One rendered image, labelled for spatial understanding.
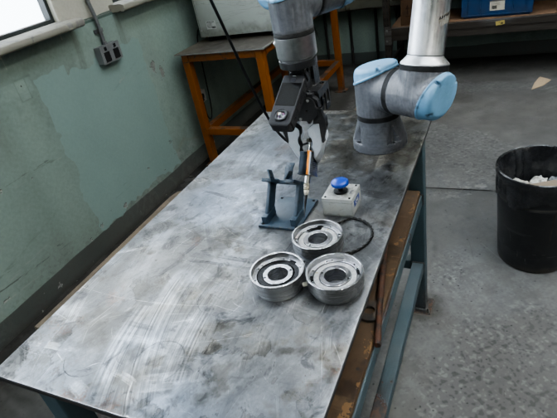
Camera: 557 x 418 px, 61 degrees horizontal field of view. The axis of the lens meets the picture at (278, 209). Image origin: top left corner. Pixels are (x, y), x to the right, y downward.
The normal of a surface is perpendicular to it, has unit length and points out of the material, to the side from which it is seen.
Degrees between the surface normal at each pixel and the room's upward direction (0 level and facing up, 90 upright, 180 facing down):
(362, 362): 0
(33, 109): 90
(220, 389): 0
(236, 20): 90
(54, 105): 90
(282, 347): 0
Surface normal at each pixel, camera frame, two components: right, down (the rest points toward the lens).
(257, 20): -0.39, 0.53
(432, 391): -0.18, -0.83
